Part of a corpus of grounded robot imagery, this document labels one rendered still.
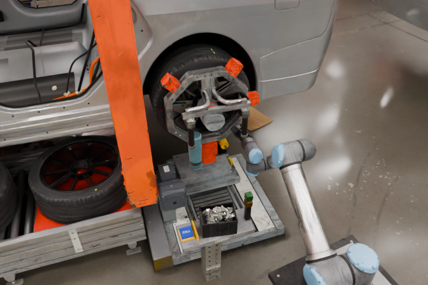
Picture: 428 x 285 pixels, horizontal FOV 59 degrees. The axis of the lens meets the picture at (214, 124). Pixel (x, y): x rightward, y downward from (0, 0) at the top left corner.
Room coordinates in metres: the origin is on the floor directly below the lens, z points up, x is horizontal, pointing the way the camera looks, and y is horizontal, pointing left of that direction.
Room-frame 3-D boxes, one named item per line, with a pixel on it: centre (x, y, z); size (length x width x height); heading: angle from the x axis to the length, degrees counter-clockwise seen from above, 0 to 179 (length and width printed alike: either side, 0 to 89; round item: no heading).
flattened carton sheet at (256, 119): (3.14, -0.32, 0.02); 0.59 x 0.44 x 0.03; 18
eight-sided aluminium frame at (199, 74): (2.02, 0.04, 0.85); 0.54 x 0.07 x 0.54; 108
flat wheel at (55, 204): (1.87, 0.90, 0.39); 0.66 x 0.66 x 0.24
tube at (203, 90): (1.87, 0.10, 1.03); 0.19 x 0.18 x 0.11; 18
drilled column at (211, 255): (1.37, 0.03, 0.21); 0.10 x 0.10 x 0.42; 18
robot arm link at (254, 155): (1.83, -0.25, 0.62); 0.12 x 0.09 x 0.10; 18
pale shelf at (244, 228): (1.38, 0.00, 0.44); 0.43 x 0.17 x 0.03; 108
